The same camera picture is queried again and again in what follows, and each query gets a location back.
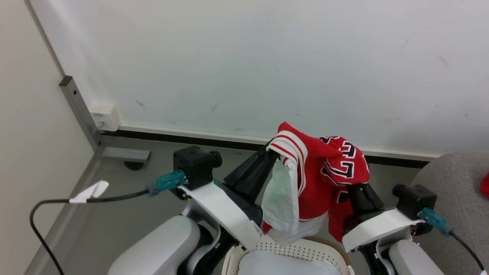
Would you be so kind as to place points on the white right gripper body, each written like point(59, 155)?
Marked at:
point(378, 227)

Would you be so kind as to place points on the red basketball jersey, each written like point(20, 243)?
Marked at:
point(321, 179)

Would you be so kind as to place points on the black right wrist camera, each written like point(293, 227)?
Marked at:
point(414, 200)

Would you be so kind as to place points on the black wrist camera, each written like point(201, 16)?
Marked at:
point(195, 166)
point(414, 200)

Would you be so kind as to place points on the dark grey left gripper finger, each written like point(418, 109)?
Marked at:
point(244, 170)
point(259, 179)

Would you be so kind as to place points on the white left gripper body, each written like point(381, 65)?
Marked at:
point(225, 210)

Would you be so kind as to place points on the grey fabric sofa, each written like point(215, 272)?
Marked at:
point(454, 183)

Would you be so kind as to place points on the white perforated laundry basket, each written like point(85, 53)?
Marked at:
point(298, 250)

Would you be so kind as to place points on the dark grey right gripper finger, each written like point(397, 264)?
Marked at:
point(374, 206)
point(358, 202)

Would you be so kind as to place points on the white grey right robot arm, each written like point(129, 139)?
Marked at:
point(412, 259)

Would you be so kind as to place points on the white cloth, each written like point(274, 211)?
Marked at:
point(286, 265)

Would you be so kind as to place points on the white wall socket box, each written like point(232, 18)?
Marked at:
point(105, 116)

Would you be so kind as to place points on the black round frame foot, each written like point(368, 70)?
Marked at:
point(133, 165)

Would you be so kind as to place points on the dark baseboard with white trim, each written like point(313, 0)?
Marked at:
point(214, 137)

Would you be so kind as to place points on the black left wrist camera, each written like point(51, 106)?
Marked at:
point(195, 166)

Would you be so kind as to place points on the white mesh garment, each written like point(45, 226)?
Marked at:
point(282, 198)

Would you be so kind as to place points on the grey metal frame post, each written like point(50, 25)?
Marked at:
point(82, 110)

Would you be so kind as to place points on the red clothing piece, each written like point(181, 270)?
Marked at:
point(485, 185)

